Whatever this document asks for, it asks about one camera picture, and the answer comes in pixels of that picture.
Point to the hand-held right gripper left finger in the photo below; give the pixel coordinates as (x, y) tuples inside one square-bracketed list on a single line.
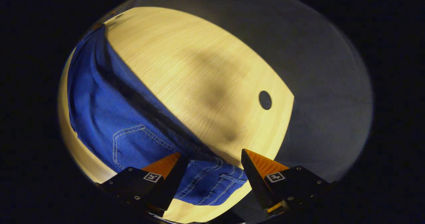
[(174, 177)]

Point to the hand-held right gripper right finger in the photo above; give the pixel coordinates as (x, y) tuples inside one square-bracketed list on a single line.
[(254, 179)]

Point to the blue jeans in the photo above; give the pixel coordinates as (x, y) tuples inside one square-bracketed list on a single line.
[(99, 111)]

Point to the black backdrop cloth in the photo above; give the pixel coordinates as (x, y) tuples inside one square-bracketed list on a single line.
[(332, 84)]

